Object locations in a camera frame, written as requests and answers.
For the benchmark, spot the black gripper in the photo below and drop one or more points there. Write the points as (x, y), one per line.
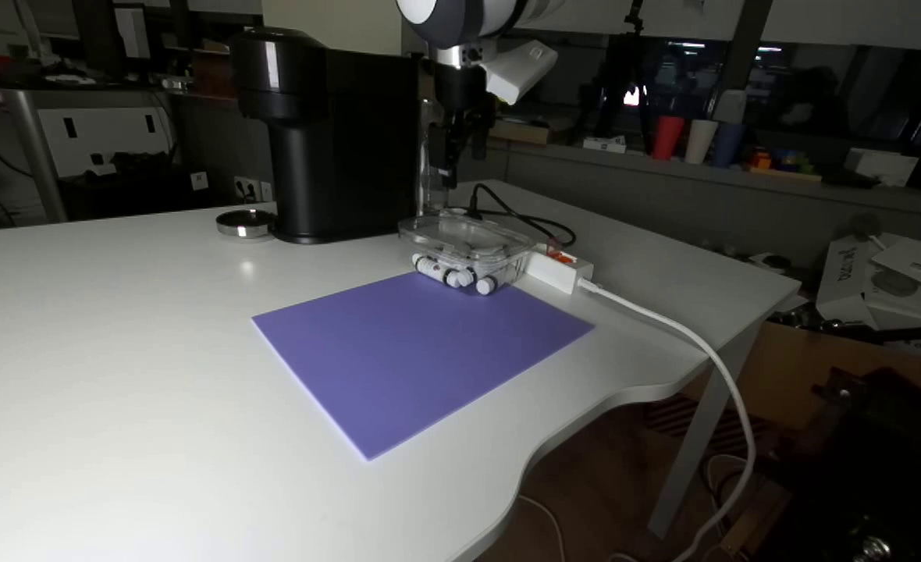
(461, 97)

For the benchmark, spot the clear plastic clamshell container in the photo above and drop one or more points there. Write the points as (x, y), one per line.
(470, 246)

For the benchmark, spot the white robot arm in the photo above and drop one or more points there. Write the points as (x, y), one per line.
(461, 17)

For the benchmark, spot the clear water tank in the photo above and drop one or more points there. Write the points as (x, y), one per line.
(432, 168)

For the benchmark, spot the white power strip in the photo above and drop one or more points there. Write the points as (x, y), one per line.
(556, 271)

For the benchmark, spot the black coffee machine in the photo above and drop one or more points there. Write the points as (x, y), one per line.
(322, 145)

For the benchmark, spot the purple rectangular mat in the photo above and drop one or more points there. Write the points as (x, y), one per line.
(417, 355)

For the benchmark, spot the red cup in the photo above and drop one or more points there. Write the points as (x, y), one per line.
(666, 138)

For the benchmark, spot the round metal disc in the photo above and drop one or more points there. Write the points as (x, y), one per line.
(242, 223)

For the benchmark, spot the white cup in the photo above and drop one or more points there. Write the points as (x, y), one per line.
(702, 142)

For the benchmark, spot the blue cup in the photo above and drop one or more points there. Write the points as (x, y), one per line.
(728, 145)

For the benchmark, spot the white metal cabinet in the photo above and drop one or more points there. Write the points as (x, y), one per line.
(96, 142)

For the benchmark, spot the small white box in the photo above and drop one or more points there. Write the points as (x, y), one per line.
(883, 168)

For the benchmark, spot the white printed carton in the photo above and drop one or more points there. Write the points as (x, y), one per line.
(891, 281)

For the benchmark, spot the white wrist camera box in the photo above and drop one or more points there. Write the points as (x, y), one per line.
(523, 67)

